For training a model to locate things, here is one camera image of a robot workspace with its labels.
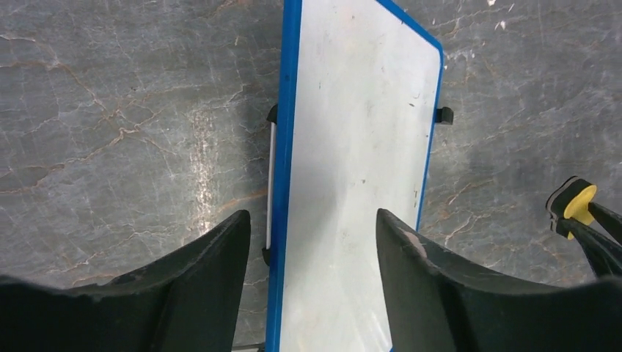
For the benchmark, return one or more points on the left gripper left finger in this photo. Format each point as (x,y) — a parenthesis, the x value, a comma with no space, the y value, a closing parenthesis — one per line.
(187,300)

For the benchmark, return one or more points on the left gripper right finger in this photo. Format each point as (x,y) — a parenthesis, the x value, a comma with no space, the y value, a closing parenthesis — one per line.
(437,300)

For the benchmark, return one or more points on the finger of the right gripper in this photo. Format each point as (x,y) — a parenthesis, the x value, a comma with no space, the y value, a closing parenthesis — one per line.
(608,219)
(602,253)

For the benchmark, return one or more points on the blue framed whiteboard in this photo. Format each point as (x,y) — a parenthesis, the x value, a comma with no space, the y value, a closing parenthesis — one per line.
(359,87)

